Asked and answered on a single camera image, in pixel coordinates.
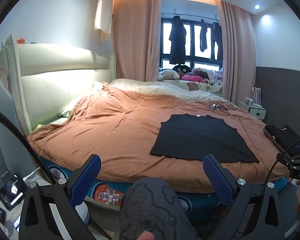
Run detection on folded black clothes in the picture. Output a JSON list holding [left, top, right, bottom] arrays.
[[263, 124, 300, 153]]

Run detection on dark hanging coat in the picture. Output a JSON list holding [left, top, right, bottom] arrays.
[[168, 15, 187, 65]]

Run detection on black plush toy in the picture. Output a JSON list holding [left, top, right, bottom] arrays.
[[171, 64, 192, 73]]

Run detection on cream duvet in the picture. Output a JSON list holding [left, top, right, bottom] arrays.
[[110, 78, 224, 103]]

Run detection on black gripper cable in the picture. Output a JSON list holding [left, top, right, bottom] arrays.
[[264, 135, 300, 184], [0, 106, 59, 184]]

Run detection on grey upholstered chair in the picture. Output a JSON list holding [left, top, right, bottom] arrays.
[[0, 74, 44, 195]]

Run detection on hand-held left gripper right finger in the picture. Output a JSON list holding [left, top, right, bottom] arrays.
[[202, 154, 287, 240]]

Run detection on tangled cables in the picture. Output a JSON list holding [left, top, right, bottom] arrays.
[[208, 102, 238, 117]]

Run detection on cream padded headboard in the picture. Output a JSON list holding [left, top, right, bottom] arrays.
[[0, 35, 117, 135]]

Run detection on black device with screen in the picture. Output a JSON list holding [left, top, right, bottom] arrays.
[[0, 172, 28, 211]]

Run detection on person's patterned knee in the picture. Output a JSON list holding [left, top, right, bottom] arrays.
[[119, 177, 202, 240]]

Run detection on white plush toy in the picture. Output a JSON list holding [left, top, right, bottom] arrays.
[[158, 68, 180, 81]]

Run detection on dark hanging garment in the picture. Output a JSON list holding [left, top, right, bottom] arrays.
[[199, 19, 212, 53], [211, 21, 224, 61]]

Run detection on person's left hand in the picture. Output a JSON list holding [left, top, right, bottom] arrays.
[[136, 231, 155, 240]]

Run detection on black sleeveless shirt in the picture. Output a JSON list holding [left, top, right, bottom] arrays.
[[149, 114, 260, 163]]

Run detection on pink clothing pile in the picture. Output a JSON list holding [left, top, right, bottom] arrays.
[[181, 72, 206, 83]]

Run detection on white rack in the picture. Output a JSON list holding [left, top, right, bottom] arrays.
[[249, 87, 263, 108]]

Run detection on white hanging shirt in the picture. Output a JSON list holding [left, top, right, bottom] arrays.
[[94, 0, 114, 42]]

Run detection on blue patterned bed sheet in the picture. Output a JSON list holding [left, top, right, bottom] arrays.
[[39, 155, 294, 214]]

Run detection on pink curtain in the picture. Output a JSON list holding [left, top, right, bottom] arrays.
[[216, 0, 258, 105], [113, 0, 163, 82]]

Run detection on orange blanket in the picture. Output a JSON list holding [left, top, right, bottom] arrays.
[[27, 81, 290, 188]]

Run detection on floral cloth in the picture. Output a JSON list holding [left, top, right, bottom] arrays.
[[192, 67, 224, 85]]

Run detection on bear print cushion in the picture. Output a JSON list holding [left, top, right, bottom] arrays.
[[162, 79, 223, 93]]

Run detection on white nightstand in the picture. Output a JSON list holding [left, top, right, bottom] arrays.
[[238, 99, 267, 122]]

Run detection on black framed window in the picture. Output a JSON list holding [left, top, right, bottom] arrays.
[[159, 17, 222, 72]]

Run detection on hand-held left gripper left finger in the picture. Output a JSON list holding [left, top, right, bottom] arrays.
[[18, 154, 102, 240]]

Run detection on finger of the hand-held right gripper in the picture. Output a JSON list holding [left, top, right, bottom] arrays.
[[276, 153, 297, 167]]

